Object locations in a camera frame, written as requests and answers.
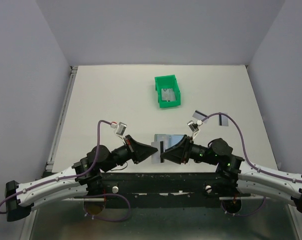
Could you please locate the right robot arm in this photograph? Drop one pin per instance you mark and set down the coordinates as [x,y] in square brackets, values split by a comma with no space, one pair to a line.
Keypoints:
[244,176]

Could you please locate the silver card near right gripper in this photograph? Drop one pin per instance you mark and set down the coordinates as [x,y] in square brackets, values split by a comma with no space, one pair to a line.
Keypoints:
[199,115]

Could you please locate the patterned credit card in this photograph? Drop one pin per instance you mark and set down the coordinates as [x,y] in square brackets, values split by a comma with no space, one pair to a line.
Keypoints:
[166,139]

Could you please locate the silver card in bin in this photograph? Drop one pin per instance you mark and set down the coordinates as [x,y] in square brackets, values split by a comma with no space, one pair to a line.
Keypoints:
[168,95]

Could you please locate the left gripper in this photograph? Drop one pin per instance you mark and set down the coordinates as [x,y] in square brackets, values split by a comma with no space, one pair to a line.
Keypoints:
[137,151]

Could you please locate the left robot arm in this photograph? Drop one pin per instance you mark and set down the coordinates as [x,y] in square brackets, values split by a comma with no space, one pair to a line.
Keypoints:
[56,182]

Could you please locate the green plastic bin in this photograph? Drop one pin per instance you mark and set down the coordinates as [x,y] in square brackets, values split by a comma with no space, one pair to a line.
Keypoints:
[168,81]

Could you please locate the left aluminium frame extrusion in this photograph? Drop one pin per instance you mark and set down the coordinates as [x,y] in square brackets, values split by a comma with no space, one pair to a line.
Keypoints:
[29,220]

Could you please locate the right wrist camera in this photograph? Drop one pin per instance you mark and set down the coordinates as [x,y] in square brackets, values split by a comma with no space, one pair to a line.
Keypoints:
[194,127]

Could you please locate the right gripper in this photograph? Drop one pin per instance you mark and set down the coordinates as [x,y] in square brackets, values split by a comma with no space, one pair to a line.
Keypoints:
[181,152]

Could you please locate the far right silver card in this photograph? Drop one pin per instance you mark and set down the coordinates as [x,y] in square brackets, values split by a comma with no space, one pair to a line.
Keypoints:
[223,120]

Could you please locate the green leather card holder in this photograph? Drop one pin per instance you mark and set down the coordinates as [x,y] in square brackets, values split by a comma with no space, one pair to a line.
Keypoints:
[175,138]

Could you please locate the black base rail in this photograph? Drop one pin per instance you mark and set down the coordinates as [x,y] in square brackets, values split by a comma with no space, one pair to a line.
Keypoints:
[161,190]

